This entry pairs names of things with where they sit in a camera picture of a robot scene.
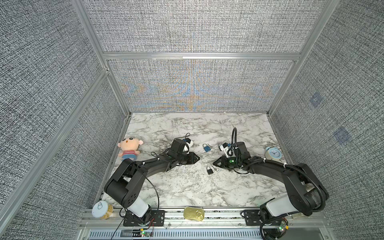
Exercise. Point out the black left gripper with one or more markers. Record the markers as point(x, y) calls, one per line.
point(191, 160)

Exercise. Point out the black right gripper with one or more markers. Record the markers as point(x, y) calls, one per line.
point(222, 160)

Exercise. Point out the black padlock shackle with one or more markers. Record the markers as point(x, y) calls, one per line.
point(211, 170)

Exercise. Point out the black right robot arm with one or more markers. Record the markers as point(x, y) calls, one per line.
point(305, 193)

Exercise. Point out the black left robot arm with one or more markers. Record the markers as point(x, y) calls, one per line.
point(126, 182)

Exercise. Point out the light blue alarm clock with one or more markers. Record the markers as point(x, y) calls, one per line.
point(273, 153)

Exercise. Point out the gold sardine tin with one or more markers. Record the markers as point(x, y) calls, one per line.
point(194, 214)

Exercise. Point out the plush doll toy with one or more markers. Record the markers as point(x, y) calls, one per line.
point(129, 147)

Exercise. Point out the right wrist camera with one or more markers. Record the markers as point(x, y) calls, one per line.
point(227, 149)

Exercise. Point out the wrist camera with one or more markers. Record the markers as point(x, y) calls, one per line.
point(188, 145)
point(227, 149)

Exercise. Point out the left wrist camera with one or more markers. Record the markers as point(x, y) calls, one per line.
point(188, 145)

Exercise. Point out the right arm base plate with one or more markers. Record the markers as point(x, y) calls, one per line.
point(255, 218)

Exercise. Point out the aluminium front rail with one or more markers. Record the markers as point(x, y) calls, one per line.
point(220, 217)

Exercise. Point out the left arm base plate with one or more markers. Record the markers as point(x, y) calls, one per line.
point(154, 218)

